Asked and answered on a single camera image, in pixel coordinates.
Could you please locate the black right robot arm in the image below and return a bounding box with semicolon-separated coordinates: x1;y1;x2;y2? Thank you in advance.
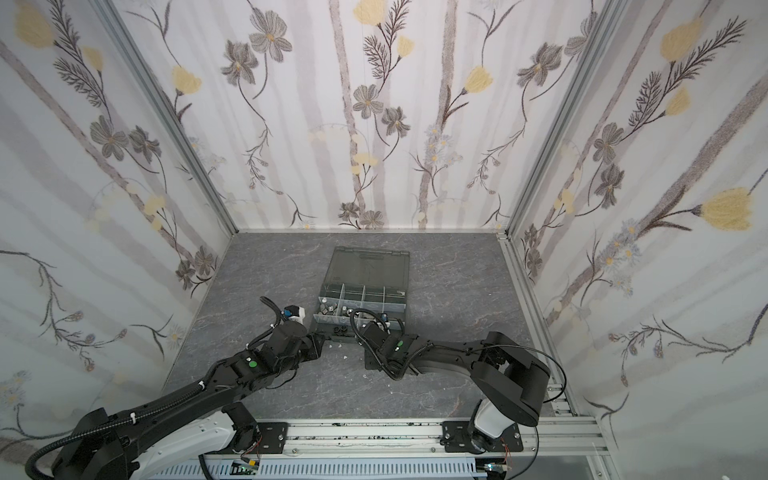
354;321;551;453

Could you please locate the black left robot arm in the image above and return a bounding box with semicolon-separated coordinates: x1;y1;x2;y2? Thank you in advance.
25;321;325;479

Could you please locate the grey plastic organizer box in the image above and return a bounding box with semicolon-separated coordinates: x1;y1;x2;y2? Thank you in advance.
311;246;411;341

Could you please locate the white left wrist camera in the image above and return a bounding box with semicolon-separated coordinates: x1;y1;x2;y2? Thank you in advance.
282;305;306;323

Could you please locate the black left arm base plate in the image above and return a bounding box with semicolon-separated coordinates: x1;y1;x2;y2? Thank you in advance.
224;422;289;456

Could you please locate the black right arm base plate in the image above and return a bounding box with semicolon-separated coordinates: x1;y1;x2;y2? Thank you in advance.
440;420;524;455

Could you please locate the white slotted cable duct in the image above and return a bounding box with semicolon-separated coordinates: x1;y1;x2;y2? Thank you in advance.
154;458;487;479

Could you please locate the aluminium front rail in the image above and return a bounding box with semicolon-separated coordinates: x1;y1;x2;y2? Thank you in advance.
197;416;619;466

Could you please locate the black corrugated cable conduit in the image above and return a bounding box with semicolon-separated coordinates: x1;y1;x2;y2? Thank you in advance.
23;383;205;480

